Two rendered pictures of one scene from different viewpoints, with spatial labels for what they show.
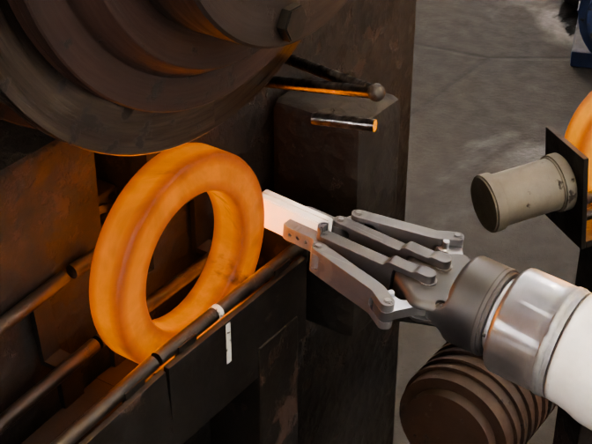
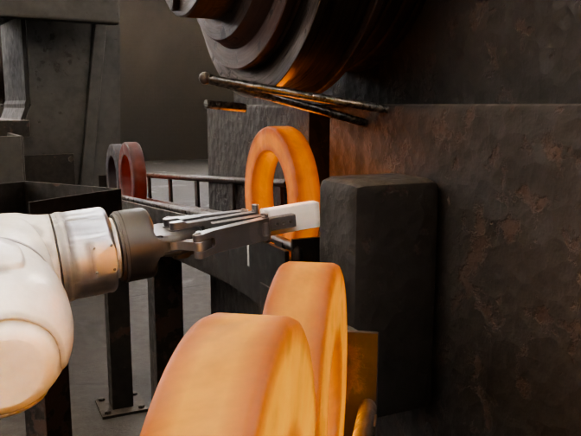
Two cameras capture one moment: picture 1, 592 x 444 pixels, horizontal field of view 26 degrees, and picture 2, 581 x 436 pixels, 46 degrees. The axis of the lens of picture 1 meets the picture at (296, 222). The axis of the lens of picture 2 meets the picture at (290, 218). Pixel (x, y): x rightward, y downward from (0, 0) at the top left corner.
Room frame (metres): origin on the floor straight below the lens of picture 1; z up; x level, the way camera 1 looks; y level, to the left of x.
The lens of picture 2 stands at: (1.33, -0.67, 0.87)
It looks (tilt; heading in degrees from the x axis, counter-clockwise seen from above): 9 degrees down; 120
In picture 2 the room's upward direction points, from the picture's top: straight up
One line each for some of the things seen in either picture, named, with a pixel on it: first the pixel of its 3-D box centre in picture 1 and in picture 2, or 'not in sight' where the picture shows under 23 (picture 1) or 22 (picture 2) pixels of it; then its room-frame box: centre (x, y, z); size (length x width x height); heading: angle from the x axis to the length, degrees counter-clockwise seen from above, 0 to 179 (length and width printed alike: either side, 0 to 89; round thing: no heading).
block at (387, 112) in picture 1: (332, 205); (379, 292); (1.07, -0.04, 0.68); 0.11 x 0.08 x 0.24; 55
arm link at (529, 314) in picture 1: (534, 329); (86, 253); (0.81, -0.19, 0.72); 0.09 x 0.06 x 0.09; 145
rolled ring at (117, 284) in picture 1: (181, 256); (279, 196); (0.87, 0.09, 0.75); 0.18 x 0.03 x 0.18; 144
